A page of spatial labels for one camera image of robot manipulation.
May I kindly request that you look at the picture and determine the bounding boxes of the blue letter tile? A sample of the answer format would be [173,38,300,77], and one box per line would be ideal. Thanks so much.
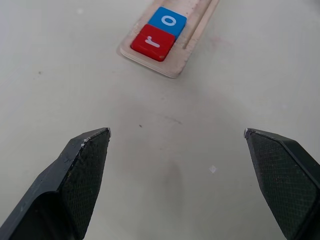
[147,6,188,40]

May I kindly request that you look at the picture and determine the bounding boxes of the red letter tile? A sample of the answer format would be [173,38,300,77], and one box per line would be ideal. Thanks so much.
[130,23,176,63]

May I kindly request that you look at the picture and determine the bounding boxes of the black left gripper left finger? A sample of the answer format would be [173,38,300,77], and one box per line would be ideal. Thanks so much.
[0,127,112,240]

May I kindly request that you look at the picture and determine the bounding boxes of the wooden tile rack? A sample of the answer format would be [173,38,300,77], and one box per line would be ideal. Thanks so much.
[116,0,221,79]

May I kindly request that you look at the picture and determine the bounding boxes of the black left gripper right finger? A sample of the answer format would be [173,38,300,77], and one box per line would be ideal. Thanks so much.
[243,128,320,240]

